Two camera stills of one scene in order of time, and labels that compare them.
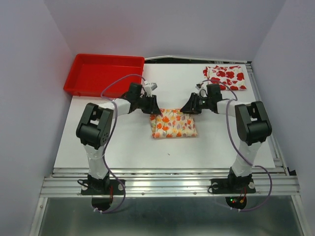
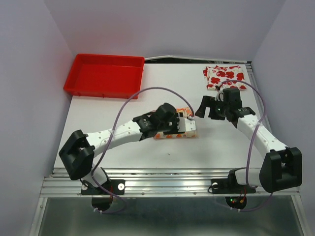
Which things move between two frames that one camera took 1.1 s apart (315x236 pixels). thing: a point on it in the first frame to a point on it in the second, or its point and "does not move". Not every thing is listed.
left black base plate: (101, 187) does not move
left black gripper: (152, 107) to (174, 130)
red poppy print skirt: (233, 76) does not move
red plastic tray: (89, 73) does not move
